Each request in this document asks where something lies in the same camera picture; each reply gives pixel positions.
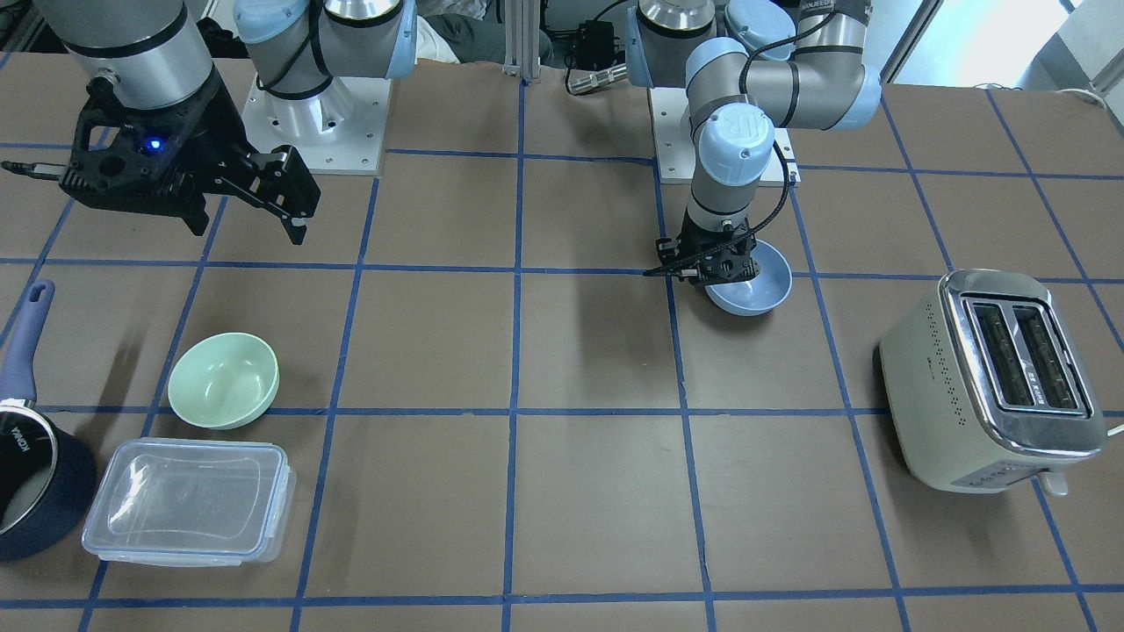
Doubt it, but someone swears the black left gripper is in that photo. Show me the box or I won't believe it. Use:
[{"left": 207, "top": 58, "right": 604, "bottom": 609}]
[{"left": 659, "top": 215, "right": 761, "bottom": 285}]

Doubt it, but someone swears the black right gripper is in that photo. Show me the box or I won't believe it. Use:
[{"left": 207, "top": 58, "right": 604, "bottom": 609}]
[{"left": 58, "top": 67, "right": 321, "bottom": 247}]

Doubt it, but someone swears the blue bowl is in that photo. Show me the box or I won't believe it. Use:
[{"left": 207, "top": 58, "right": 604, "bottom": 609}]
[{"left": 705, "top": 240, "right": 794, "bottom": 317}]

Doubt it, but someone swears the green bowl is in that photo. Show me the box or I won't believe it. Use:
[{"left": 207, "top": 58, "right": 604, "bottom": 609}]
[{"left": 167, "top": 332, "right": 280, "bottom": 428}]

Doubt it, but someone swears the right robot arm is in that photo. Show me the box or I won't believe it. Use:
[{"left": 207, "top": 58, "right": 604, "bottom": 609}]
[{"left": 4, "top": 1, "right": 418, "bottom": 245}]

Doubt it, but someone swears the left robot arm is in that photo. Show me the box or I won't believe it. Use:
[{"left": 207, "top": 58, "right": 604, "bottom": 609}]
[{"left": 625, "top": 1, "right": 882, "bottom": 285}]

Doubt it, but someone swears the cream toaster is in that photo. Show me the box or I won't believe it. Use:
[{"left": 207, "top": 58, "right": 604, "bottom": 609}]
[{"left": 874, "top": 269, "right": 1109, "bottom": 497}]

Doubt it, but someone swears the clear plastic food container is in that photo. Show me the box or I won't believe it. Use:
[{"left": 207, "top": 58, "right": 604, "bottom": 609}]
[{"left": 81, "top": 437, "right": 297, "bottom": 567}]

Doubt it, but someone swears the dark blue saucepan with lid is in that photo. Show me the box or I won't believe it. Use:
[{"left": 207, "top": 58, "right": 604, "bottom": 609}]
[{"left": 1, "top": 280, "right": 97, "bottom": 563}]

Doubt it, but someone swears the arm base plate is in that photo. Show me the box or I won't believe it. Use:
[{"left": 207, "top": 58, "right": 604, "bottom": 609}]
[
  {"left": 649, "top": 88, "right": 803, "bottom": 188},
  {"left": 241, "top": 76, "right": 395, "bottom": 177}
]

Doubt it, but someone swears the aluminium frame post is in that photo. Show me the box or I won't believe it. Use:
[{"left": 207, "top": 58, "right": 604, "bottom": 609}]
[{"left": 502, "top": 1, "right": 541, "bottom": 84}]

